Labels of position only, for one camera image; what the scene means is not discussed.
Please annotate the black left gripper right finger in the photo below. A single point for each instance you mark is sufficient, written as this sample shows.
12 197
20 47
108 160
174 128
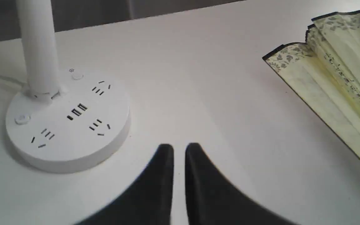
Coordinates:
211 199

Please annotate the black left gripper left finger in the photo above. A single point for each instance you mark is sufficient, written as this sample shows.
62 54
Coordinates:
148 200

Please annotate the paper folding fan dark ribs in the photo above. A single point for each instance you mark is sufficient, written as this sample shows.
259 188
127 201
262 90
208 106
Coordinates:
324 71

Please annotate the white desk lamp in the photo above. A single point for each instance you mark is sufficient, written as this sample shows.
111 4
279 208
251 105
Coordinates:
62 121

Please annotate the grey backdrop curtain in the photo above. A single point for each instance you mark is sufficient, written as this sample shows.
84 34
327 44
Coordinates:
75 14

